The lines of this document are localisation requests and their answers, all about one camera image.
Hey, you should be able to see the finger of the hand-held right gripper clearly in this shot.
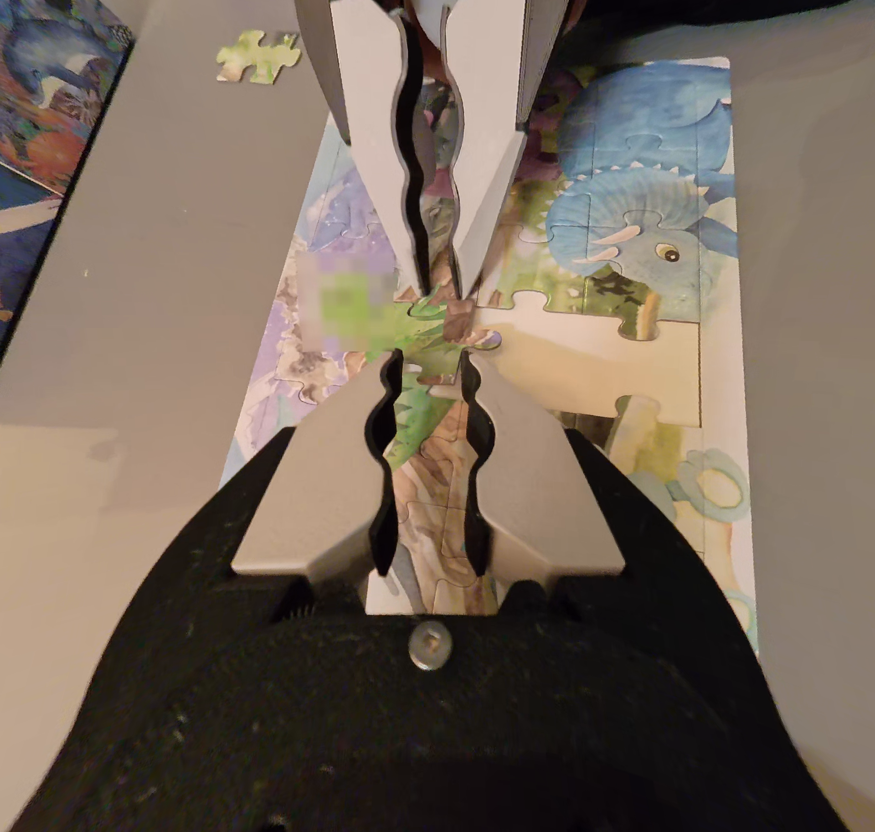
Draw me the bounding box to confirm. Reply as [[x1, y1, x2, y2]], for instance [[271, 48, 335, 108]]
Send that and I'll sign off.
[[330, 0, 432, 295], [442, 0, 530, 297]]

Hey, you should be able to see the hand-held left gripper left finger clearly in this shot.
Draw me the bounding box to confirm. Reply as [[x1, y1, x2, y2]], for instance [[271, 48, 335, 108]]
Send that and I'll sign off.
[[231, 350, 404, 613]]

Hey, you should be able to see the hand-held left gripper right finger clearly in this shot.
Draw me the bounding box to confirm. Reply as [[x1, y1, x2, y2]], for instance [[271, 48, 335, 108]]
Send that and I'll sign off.
[[462, 351, 626, 606]]

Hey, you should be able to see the green tail puzzle piece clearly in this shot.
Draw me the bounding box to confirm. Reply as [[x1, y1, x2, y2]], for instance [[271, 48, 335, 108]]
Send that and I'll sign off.
[[385, 379, 474, 465]]

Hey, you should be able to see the dinosaur puzzle board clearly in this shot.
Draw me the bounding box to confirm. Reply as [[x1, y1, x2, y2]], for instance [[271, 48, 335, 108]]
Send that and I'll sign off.
[[217, 57, 761, 656]]

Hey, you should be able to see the green brown puzzle piece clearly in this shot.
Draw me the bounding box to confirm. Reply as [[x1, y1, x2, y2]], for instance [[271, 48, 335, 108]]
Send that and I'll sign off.
[[400, 292, 504, 387]]

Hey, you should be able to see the person's right hand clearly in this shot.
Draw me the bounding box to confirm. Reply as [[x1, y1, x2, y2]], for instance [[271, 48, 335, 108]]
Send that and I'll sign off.
[[403, 0, 453, 85]]

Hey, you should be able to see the light green puzzle piece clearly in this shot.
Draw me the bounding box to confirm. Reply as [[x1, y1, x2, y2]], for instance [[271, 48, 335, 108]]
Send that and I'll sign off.
[[216, 29, 302, 85]]

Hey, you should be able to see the illustrated puzzle box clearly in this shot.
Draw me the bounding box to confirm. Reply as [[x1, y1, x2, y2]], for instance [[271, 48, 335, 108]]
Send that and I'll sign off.
[[0, 0, 136, 362]]

